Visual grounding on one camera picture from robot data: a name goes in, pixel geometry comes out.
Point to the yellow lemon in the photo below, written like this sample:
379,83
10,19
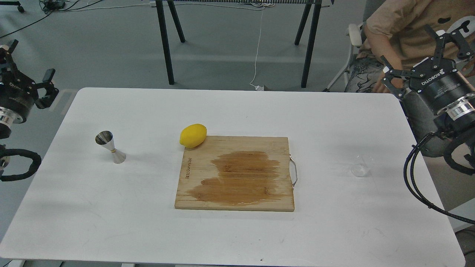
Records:
193,135

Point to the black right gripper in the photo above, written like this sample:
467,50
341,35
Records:
441,83

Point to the steel double jigger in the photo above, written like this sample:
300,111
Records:
105,139

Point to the clear plastic measuring cup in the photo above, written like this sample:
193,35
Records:
362,165

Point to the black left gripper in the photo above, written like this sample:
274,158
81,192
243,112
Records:
17,96

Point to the black trestle table legs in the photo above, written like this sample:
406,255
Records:
236,33

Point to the person in brown shirt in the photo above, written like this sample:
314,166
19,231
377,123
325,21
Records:
396,31

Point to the grey office chair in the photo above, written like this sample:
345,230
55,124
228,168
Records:
356,37

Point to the wooden cutting board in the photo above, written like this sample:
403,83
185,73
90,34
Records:
236,173

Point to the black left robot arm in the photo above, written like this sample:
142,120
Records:
7,153

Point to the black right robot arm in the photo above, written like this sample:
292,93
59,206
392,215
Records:
455,123

